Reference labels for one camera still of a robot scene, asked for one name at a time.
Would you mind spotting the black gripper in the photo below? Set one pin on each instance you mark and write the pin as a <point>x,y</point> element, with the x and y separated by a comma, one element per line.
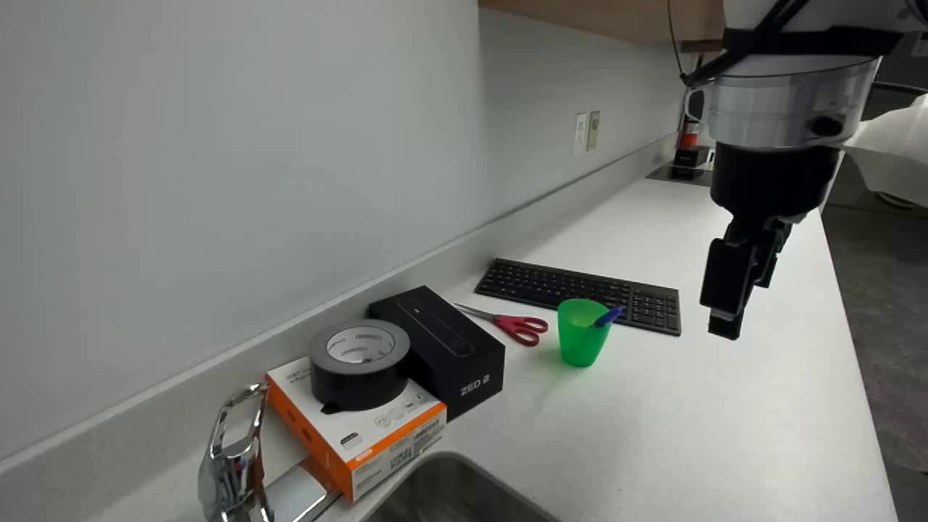
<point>738,263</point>

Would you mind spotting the blue pen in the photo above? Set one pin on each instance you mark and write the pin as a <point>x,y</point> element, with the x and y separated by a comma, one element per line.
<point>609,317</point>

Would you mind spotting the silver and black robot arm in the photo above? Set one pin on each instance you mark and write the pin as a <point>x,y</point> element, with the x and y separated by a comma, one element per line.
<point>781,104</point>

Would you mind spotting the green plastic cup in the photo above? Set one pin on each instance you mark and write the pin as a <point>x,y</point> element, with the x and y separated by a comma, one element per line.
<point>580,331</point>

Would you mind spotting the black keyboard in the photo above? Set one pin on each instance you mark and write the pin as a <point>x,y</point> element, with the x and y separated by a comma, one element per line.
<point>646,305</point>

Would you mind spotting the red and black appliance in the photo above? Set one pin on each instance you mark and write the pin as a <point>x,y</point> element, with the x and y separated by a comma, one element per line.
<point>695,146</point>

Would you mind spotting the black rectangular box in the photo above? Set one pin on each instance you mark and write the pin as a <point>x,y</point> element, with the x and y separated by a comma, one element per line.
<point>451,356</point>

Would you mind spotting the wooden upper cabinet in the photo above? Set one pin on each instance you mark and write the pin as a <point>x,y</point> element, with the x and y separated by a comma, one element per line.
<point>636,22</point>

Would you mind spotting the stainless steel sink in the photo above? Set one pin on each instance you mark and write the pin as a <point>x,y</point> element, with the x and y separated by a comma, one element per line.
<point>454,488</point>

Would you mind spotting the orange and white box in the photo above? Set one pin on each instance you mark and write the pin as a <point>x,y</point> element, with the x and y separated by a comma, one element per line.
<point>354,452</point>

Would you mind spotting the chrome faucet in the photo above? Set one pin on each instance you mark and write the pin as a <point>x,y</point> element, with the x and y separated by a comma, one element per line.
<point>231,481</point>

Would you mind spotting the red handled scissors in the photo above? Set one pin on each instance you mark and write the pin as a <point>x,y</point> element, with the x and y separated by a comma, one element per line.
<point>524,330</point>

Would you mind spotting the white wall outlet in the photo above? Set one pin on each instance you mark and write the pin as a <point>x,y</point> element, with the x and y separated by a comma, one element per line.
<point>586,131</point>

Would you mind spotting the black duct tape roll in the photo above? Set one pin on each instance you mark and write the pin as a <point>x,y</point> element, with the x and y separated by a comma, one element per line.
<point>359,366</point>

